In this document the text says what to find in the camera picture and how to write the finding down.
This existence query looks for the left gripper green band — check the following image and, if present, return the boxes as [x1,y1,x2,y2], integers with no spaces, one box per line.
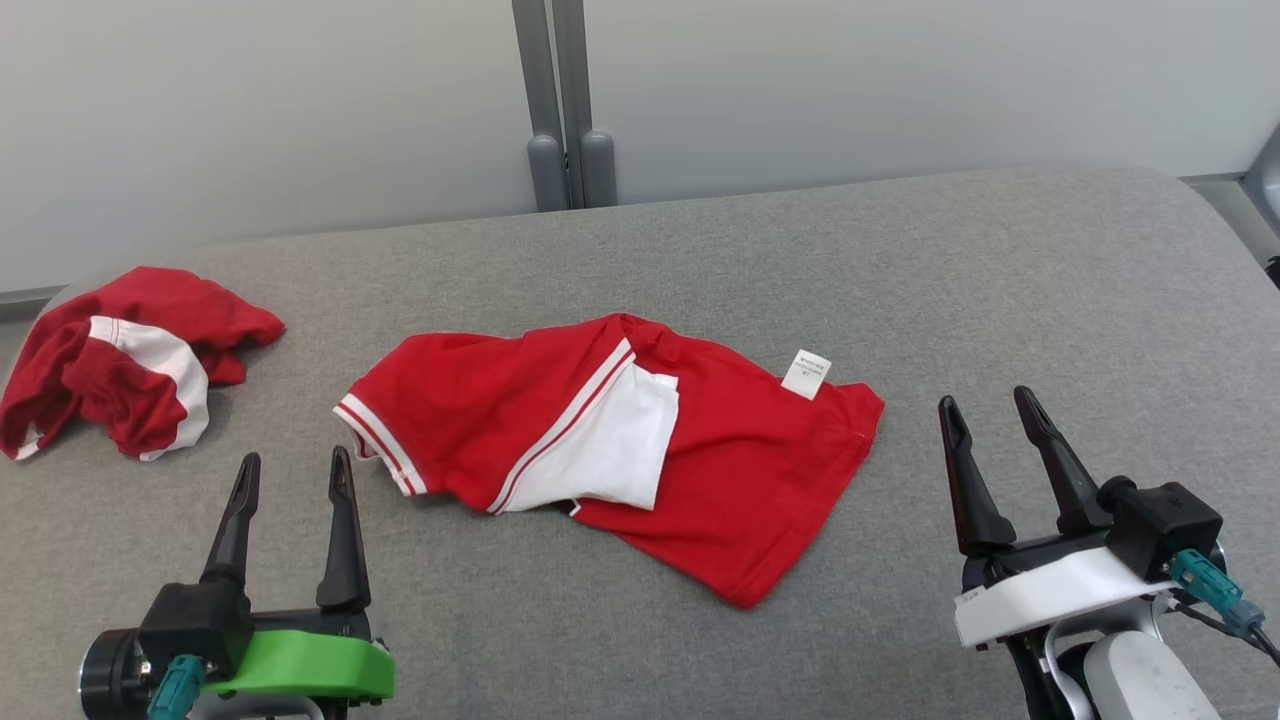
[200,446,396,720]

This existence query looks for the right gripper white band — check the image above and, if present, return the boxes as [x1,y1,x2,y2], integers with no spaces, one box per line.
[938,386,1181,720]

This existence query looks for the red and white shorts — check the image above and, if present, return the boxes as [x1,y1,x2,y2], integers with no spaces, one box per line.
[333,313,887,610]

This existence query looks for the crumpled red and white garment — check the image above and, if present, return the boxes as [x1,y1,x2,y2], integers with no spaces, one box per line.
[0,266,287,463]

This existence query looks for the teal left camera connector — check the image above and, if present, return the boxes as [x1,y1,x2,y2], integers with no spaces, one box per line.
[147,655,206,720]

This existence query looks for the teal camera connector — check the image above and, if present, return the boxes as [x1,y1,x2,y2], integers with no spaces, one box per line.
[147,655,206,720]
[1168,548,1266,636]

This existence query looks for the teal right camera connector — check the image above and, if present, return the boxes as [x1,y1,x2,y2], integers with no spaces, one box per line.
[1168,548,1266,636]

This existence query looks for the black right camera cable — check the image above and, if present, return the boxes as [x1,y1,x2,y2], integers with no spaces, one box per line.
[1165,595,1280,669]

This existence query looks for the grey metal frame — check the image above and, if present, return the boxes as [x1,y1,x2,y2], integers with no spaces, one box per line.
[1243,125,1280,236]

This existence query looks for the grey metal partition post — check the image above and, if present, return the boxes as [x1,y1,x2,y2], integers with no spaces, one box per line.
[512,0,570,213]
[551,0,619,209]

